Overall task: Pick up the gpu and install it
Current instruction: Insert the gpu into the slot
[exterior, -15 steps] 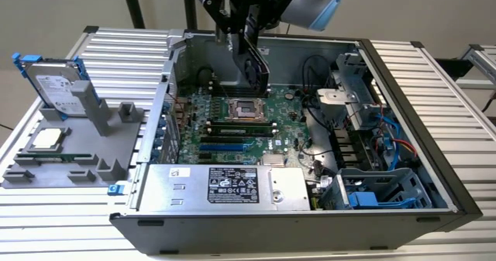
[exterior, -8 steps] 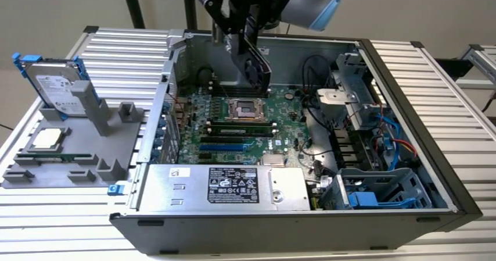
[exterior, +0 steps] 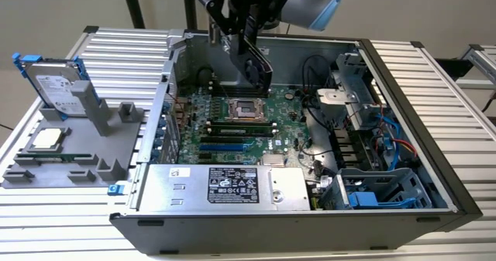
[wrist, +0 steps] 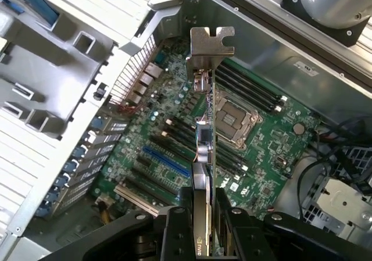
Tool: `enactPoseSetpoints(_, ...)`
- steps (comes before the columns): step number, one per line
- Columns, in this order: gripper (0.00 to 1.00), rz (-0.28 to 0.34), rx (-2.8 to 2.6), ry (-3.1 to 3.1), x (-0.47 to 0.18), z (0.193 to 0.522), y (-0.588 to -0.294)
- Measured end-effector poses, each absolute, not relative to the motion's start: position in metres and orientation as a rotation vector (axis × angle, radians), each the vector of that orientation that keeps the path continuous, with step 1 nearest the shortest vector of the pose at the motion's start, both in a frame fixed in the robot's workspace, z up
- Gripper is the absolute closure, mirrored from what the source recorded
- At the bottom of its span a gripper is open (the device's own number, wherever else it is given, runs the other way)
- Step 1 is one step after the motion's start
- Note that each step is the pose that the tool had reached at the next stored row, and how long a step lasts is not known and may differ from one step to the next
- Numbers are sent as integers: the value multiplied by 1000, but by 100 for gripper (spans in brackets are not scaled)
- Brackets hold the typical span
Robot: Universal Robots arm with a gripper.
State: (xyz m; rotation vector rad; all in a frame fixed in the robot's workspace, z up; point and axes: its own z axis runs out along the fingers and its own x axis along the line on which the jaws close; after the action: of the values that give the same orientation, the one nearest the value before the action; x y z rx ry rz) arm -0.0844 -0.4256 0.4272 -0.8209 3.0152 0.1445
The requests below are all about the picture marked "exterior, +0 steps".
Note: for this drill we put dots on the green RAM stick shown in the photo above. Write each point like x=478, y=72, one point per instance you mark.
x=233, y=131

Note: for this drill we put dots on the metal slat side table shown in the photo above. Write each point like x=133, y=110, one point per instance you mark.
x=485, y=57

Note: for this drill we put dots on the black stand pole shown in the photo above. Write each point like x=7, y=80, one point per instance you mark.
x=134, y=5
x=190, y=11

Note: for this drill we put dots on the black green graphics card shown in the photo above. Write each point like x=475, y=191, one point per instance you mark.
x=258, y=72

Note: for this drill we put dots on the blue case latch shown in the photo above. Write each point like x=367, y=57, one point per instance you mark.
x=117, y=189

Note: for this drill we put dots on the silver CPU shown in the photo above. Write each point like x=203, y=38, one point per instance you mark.
x=47, y=139

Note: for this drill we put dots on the blue expansion slot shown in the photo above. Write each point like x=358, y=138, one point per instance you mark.
x=221, y=147

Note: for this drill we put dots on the silver metal drive cage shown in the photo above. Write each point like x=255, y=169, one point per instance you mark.
x=349, y=98

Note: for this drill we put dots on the blue bay clip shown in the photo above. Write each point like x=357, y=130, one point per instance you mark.
x=362, y=200

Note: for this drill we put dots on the hard disk in blue carrier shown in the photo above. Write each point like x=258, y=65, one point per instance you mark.
x=54, y=89

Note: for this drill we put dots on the green motherboard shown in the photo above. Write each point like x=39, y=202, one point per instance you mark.
x=287, y=110

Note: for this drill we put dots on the round coin battery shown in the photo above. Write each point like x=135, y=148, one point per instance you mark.
x=289, y=95

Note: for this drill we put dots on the grey open PC case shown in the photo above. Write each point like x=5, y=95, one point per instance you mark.
x=271, y=237

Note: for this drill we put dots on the silver heat sink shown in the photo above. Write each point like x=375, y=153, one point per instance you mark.
x=274, y=159

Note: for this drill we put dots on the silver power supply unit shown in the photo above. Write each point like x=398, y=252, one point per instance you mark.
x=163, y=191

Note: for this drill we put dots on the CPU socket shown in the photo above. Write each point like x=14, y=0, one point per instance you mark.
x=245, y=107

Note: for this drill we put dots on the grey parts rack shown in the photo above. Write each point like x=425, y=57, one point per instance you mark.
x=78, y=147

